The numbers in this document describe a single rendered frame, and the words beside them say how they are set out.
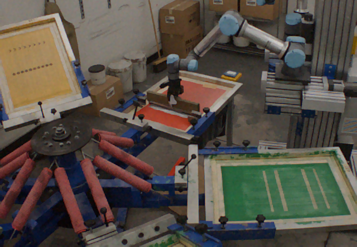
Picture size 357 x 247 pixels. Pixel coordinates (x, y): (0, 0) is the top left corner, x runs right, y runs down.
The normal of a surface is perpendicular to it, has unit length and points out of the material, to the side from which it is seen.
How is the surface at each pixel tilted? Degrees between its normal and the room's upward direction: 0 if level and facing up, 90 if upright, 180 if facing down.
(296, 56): 93
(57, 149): 0
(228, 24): 87
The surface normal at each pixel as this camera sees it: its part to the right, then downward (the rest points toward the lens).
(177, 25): -0.46, 0.48
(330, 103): -0.25, 0.51
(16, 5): 0.85, 0.24
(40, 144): -0.04, -0.85
